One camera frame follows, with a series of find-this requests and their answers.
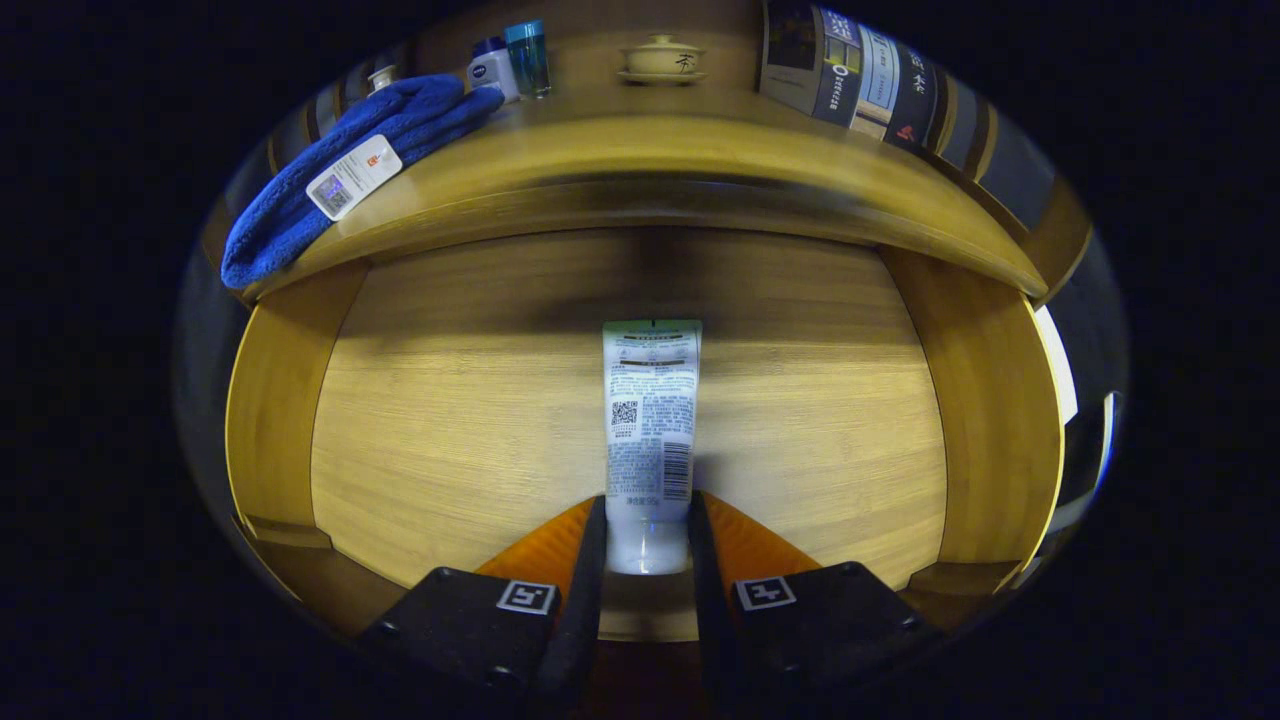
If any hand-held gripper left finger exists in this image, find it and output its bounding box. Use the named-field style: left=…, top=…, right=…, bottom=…
left=360, top=495, right=609, bottom=701

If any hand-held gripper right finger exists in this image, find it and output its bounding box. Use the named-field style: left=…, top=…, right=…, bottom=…
left=687, top=490, right=941, bottom=701

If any white tube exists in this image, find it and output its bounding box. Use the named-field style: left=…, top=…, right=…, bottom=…
left=602, top=319, right=703, bottom=576

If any wooden drawer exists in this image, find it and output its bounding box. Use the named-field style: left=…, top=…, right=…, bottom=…
left=225, top=225, right=1066, bottom=646

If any wooden cabinet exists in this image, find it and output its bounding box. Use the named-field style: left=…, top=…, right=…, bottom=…
left=200, top=0, right=1096, bottom=311

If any blue towel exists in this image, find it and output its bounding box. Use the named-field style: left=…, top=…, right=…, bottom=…
left=220, top=73, right=506, bottom=291

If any beige lidded teacup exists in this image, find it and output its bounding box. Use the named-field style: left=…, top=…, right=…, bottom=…
left=617, top=35, right=707, bottom=86

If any light blue book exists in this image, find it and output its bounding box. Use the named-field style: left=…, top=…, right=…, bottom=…
left=850, top=25, right=901, bottom=141

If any white bottle with blue cap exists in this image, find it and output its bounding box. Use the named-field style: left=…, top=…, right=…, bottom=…
left=467, top=37, right=521, bottom=103

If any teal bottle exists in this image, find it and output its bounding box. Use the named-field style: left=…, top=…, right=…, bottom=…
left=503, top=20, right=553, bottom=99

